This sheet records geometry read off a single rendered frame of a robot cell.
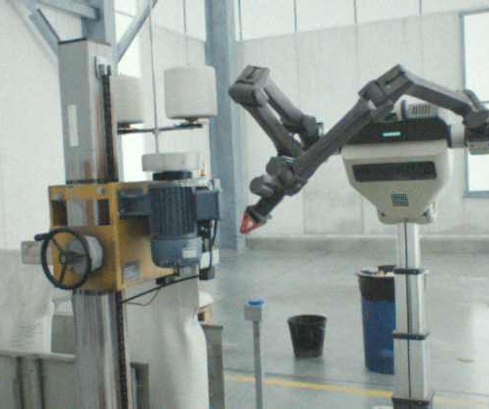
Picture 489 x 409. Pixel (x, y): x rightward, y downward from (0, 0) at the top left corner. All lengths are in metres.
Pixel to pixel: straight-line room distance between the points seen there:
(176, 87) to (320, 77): 8.64
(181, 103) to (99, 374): 0.84
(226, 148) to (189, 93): 8.92
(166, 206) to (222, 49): 9.28
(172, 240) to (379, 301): 2.56
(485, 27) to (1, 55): 6.60
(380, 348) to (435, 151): 2.24
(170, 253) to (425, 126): 1.01
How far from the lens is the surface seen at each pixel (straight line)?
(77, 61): 1.95
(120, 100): 2.11
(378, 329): 4.28
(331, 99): 10.46
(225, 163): 10.87
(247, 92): 1.96
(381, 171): 2.36
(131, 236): 1.94
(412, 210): 2.48
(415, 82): 1.92
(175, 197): 1.83
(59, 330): 3.11
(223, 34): 11.08
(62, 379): 2.43
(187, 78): 1.96
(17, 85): 7.42
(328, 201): 10.45
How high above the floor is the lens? 1.35
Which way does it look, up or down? 3 degrees down
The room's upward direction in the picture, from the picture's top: 3 degrees counter-clockwise
